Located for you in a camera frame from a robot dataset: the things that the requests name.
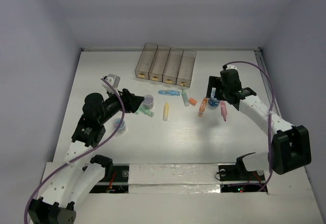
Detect clear jar purple clips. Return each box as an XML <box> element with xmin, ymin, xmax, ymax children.
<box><xmin>142</xmin><ymin>95</ymin><xmax>154</xmax><ymax>109</ymax></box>

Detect blue round clip jar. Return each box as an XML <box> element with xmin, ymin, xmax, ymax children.
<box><xmin>208</xmin><ymin>98</ymin><xmax>221</xmax><ymax>107</ymax></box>

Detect clear jar colourful clips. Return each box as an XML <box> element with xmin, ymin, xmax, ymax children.
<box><xmin>113</xmin><ymin>118</ymin><xmax>126</xmax><ymax>133</ymax></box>

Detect yellow highlighter marker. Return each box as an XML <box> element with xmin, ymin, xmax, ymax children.
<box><xmin>162</xmin><ymin>102</ymin><xmax>170</xmax><ymax>121</ymax></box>

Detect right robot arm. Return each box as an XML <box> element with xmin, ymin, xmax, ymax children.
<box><xmin>206</xmin><ymin>68</ymin><xmax>312</xmax><ymax>179</ymax></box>

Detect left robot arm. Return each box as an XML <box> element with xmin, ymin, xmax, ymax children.
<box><xmin>23</xmin><ymin>89</ymin><xmax>145</xmax><ymax>223</ymax></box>

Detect green correction tape pen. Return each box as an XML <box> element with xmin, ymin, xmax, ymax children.
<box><xmin>135</xmin><ymin>107</ymin><xmax>154</xmax><ymax>117</ymax></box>

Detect orange correction tape pen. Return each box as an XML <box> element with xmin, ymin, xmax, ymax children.
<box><xmin>198</xmin><ymin>98</ymin><xmax>208</xmax><ymax>117</ymax></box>

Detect pink highlighter marker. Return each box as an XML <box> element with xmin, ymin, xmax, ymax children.
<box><xmin>220</xmin><ymin>101</ymin><xmax>227</xmax><ymax>122</ymax></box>

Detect orange marker cap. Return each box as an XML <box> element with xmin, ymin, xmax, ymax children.
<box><xmin>188</xmin><ymin>98</ymin><xmax>197</xmax><ymax>106</ymax></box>

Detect smoked drawer box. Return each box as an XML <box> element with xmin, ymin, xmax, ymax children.
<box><xmin>176</xmin><ymin>50</ymin><xmax>197</xmax><ymax>88</ymax></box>
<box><xmin>135</xmin><ymin>43</ymin><xmax>158</xmax><ymax>79</ymax></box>
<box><xmin>162</xmin><ymin>47</ymin><xmax>183</xmax><ymax>85</ymax></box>
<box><xmin>149</xmin><ymin>45</ymin><xmax>171</xmax><ymax>81</ymax></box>

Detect green highlighter marker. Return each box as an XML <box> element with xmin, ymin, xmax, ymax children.
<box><xmin>181</xmin><ymin>90</ymin><xmax>190</xmax><ymax>107</ymax></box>

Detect blue correction tape pen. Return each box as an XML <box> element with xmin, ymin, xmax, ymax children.
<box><xmin>158</xmin><ymin>90</ymin><xmax>181</xmax><ymax>96</ymax></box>

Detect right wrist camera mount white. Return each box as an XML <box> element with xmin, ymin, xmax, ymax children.
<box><xmin>223</xmin><ymin>64</ymin><xmax>238</xmax><ymax>71</ymax></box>

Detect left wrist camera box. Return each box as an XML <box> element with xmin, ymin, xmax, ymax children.
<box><xmin>105</xmin><ymin>74</ymin><xmax>120</xmax><ymax>88</ymax></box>

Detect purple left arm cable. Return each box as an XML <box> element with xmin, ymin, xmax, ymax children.
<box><xmin>23</xmin><ymin>78</ymin><xmax>126</xmax><ymax>224</ymax></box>

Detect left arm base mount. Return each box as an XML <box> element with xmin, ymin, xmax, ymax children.
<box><xmin>90</xmin><ymin>154</ymin><xmax>129</xmax><ymax>193</ymax></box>

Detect silver foil front rail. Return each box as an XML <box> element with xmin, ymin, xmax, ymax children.
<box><xmin>128</xmin><ymin>163</ymin><xmax>221</xmax><ymax>194</ymax></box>

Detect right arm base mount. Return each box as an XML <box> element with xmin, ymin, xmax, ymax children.
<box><xmin>214</xmin><ymin>153</ymin><xmax>265</xmax><ymax>193</ymax></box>

